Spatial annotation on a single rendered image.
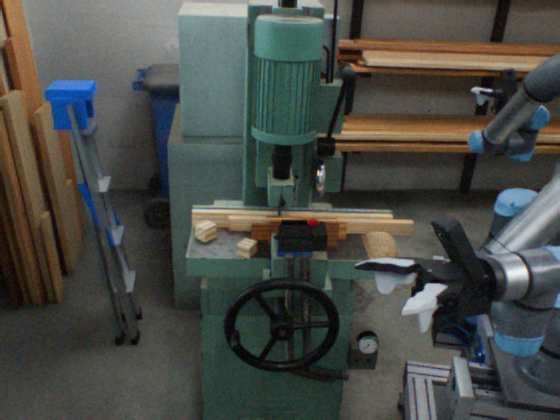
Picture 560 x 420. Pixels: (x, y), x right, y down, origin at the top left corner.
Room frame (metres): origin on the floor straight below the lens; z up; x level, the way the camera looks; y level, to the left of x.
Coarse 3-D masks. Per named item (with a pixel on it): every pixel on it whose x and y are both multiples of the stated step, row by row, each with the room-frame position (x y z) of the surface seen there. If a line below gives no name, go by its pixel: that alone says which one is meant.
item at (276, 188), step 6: (270, 168) 1.49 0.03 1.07; (270, 174) 1.45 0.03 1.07; (270, 180) 1.40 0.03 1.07; (276, 180) 1.41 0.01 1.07; (282, 180) 1.41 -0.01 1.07; (288, 180) 1.41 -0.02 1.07; (270, 186) 1.37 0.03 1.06; (276, 186) 1.37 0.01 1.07; (282, 186) 1.38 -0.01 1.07; (288, 186) 1.38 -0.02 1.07; (270, 192) 1.37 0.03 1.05; (276, 192) 1.37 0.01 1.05; (282, 192) 1.38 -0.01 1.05; (288, 192) 1.38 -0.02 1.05; (270, 198) 1.37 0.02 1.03; (276, 198) 1.37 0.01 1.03; (288, 198) 1.38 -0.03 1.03; (270, 204) 1.37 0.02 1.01; (276, 204) 1.37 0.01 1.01; (288, 204) 1.38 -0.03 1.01
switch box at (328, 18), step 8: (328, 16) 1.74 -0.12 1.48; (328, 24) 1.70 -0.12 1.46; (336, 24) 1.70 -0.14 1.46; (328, 32) 1.70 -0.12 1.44; (336, 32) 1.71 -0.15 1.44; (328, 40) 1.70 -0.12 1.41; (336, 40) 1.70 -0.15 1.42; (328, 48) 1.70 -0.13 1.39; (336, 48) 1.70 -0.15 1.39; (336, 56) 1.71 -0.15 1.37
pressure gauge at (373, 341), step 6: (360, 336) 1.23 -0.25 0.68; (366, 336) 1.21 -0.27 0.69; (372, 336) 1.22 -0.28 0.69; (360, 342) 1.21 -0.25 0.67; (366, 342) 1.21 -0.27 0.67; (372, 342) 1.22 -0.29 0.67; (378, 342) 1.21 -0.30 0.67; (360, 348) 1.21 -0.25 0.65; (366, 348) 1.21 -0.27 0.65; (372, 348) 1.22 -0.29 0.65
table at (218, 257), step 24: (192, 240) 1.34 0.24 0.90; (216, 240) 1.34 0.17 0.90; (240, 240) 1.35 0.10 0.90; (264, 240) 1.36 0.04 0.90; (360, 240) 1.39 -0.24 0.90; (192, 264) 1.25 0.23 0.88; (216, 264) 1.25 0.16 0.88; (240, 264) 1.25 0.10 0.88; (264, 264) 1.26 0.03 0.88; (336, 264) 1.27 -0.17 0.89
